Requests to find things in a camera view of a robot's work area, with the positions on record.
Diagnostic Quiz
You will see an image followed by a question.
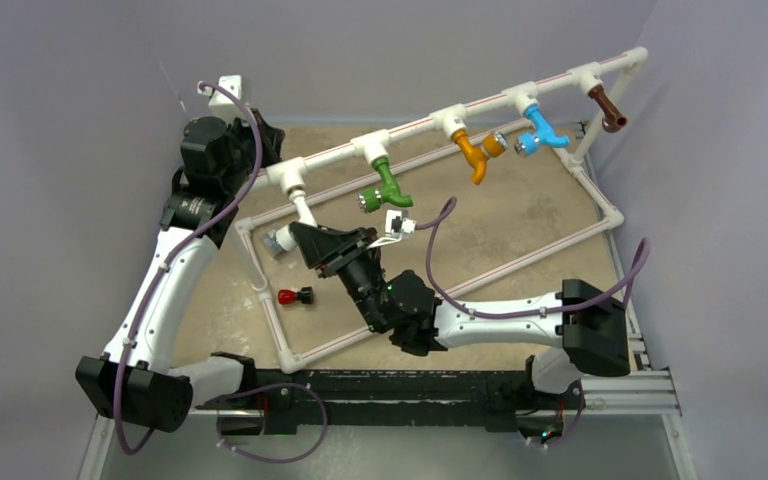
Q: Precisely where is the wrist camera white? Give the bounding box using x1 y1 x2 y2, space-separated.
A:
197 74 248 124
369 209 417 249

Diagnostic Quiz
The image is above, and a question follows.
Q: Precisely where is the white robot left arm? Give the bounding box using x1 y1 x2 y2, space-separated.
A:
75 110 285 432

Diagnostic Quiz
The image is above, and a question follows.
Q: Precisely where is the white faucet chrome knob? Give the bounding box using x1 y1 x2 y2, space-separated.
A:
262 187 318 258

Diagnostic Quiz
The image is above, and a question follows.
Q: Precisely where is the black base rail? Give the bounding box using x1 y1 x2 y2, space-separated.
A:
196 367 583 435

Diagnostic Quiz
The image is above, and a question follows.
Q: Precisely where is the aluminium table frame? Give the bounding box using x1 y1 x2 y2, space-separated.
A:
79 367 697 480

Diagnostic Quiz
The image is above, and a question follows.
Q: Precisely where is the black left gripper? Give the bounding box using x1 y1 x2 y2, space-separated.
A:
222 109 284 194

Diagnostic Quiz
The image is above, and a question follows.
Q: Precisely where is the orange faucet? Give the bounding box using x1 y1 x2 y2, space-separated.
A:
450 129 508 185

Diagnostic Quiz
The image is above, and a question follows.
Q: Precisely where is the blue faucet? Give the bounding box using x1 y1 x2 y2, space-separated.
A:
514 104 570 157

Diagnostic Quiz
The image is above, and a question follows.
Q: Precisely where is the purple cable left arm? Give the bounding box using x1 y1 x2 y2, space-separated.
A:
112 81 265 457

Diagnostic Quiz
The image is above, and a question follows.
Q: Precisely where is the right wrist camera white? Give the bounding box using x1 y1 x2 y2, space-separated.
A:
369 209 417 249

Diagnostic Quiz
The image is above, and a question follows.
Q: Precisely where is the white PVC pipe frame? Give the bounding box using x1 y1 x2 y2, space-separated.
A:
231 47 648 372

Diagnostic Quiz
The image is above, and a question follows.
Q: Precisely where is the green faucet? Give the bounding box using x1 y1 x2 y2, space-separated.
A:
357 156 414 213

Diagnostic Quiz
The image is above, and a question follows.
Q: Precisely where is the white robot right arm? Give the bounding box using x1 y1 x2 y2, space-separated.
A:
288 222 631 407

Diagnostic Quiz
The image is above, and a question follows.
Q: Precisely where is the red black faucet handle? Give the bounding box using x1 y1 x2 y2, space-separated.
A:
277 286 315 306

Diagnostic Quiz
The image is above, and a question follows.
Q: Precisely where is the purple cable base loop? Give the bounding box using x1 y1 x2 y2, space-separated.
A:
216 382 330 467

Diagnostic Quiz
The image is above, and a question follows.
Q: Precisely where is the brown faucet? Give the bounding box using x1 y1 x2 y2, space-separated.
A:
587 84 628 133

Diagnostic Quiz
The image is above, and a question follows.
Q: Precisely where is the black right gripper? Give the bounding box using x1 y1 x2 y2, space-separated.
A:
290 221 387 332

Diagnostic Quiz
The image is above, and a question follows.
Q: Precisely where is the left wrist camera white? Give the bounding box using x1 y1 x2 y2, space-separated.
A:
197 74 248 124

